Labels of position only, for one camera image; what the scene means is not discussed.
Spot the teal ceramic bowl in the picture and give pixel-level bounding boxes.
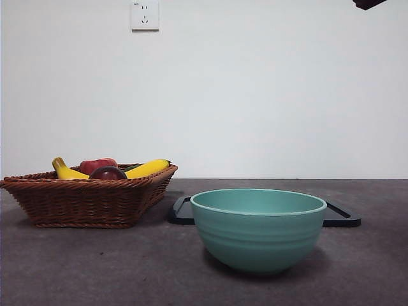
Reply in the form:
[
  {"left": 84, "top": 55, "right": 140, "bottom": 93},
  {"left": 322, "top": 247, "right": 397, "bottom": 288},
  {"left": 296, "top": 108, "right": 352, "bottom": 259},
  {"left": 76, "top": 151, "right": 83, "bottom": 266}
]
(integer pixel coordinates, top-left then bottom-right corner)
[{"left": 190, "top": 188, "right": 328, "bottom": 277}]

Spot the dark red plum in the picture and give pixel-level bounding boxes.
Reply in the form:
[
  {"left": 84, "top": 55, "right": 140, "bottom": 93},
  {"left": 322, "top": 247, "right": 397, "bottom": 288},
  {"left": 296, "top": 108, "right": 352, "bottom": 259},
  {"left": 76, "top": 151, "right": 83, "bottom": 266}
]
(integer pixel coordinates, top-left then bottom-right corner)
[{"left": 88, "top": 165, "right": 128, "bottom": 180}]

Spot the black rectangular tray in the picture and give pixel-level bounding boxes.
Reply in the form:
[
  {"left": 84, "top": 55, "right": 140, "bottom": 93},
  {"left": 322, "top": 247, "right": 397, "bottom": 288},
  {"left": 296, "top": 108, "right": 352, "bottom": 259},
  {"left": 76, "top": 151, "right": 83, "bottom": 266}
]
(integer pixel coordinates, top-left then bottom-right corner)
[{"left": 167, "top": 195, "right": 363, "bottom": 228}]

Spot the yellow banana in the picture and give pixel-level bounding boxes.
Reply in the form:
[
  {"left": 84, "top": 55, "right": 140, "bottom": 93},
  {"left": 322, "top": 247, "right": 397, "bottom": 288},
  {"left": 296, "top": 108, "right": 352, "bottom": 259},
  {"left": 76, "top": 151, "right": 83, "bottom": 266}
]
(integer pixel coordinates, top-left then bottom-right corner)
[{"left": 52, "top": 157, "right": 172, "bottom": 180}]

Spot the red apple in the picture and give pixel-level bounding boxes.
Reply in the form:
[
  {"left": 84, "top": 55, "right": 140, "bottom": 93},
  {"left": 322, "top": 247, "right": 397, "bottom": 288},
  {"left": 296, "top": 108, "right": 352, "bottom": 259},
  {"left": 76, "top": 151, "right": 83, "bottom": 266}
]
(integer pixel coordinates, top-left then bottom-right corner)
[{"left": 79, "top": 157, "right": 119, "bottom": 175}]

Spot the brown wicker basket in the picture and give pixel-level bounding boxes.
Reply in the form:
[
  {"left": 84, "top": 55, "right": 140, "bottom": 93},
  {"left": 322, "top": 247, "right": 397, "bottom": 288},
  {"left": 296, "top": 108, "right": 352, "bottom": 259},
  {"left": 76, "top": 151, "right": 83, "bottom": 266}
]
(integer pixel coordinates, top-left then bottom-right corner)
[{"left": 0, "top": 163, "right": 179, "bottom": 229}]

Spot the white wall socket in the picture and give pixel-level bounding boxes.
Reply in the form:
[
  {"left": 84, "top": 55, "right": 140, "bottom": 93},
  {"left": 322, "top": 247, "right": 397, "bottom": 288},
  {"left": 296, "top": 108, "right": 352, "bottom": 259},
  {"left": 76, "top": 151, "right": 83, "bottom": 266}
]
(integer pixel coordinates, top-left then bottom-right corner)
[{"left": 131, "top": 1, "right": 160, "bottom": 33}]

